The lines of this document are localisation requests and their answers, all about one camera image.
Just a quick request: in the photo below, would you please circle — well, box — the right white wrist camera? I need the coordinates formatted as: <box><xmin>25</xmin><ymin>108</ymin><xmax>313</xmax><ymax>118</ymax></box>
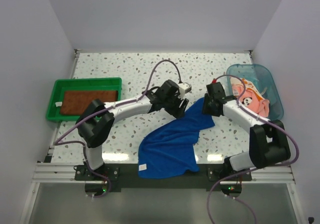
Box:
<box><xmin>211</xmin><ymin>79</ymin><xmax>219</xmax><ymax>84</ymax></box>

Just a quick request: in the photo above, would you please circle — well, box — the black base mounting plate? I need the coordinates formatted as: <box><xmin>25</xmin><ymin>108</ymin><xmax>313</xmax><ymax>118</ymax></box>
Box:
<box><xmin>74</xmin><ymin>162</ymin><xmax>253</xmax><ymax>192</ymax></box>

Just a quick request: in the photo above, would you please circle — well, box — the brown towel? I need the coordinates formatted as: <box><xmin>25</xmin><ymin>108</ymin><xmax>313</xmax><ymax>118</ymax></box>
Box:
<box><xmin>60</xmin><ymin>90</ymin><xmax>118</xmax><ymax>115</ymax></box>

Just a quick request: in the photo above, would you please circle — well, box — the green plastic tray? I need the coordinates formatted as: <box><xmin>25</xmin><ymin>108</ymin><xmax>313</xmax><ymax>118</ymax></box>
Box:
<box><xmin>46</xmin><ymin>77</ymin><xmax>122</xmax><ymax>122</ymax></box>

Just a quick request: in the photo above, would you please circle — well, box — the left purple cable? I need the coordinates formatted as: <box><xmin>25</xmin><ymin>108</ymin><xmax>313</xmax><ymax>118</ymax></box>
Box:
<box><xmin>53</xmin><ymin>59</ymin><xmax>183</xmax><ymax>199</ymax></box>

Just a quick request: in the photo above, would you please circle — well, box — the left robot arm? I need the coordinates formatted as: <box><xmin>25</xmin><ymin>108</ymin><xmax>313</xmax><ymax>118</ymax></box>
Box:
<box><xmin>76</xmin><ymin>80</ymin><xmax>192</xmax><ymax>180</ymax></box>

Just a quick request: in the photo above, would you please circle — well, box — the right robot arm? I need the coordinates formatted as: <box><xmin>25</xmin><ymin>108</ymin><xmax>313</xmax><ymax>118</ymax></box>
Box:
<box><xmin>202</xmin><ymin>82</ymin><xmax>291</xmax><ymax>180</ymax></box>

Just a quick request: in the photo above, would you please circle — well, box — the blue towel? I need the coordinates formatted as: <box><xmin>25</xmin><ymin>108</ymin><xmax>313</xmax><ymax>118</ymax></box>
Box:
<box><xmin>138</xmin><ymin>98</ymin><xmax>215</xmax><ymax>179</ymax></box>

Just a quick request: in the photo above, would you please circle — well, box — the blue plastic bin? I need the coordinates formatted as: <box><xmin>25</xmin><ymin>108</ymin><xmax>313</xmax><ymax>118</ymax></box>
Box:
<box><xmin>227</xmin><ymin>64</ymin><xmax>284</xmax><ymax>120</ymax></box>

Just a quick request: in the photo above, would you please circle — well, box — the pink panda towel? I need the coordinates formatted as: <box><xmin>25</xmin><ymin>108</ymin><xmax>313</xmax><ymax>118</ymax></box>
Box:
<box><xmin>230</xmin><ymin>77</ymin><xmax>270</xmax><ymax>118</ymax></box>

